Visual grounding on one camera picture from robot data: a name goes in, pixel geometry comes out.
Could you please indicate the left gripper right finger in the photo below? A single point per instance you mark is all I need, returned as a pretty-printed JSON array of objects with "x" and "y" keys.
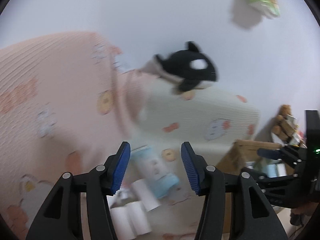
[{"x": 252, "y": 215}]

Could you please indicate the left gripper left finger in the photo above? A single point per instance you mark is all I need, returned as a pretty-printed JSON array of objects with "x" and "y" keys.
[{"x": 59, "y": 217}]

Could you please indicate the white paper roll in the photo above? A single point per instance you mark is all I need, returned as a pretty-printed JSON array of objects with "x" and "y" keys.
[
  {"x": 138, "y": 218},
  {"x": 145, "y": 195},
  {"x": 122, "y": 223}
]

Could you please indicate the brown teddy bear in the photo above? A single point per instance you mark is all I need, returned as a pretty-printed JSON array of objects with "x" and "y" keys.
[{"x": 285, "y": 124}]

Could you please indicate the brown cardboard box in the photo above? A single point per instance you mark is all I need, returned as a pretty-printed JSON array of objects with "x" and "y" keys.
[{"x": 241, "y": 152}]

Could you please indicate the pink white spout pouch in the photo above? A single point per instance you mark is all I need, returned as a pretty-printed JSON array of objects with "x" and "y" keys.
[{"x": 122, "y": 197}]

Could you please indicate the blue white wipes pack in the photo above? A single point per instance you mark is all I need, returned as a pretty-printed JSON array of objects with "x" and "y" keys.
[{"x": 154, "y": 170}]

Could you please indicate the pink cream cartoon blanket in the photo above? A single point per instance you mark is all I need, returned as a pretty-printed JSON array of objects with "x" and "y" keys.
[{"x": 66, "y": 107}]

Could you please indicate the black white orca plush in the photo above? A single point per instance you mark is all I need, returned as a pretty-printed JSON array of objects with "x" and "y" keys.
[{"x": 188, "y": 69}]

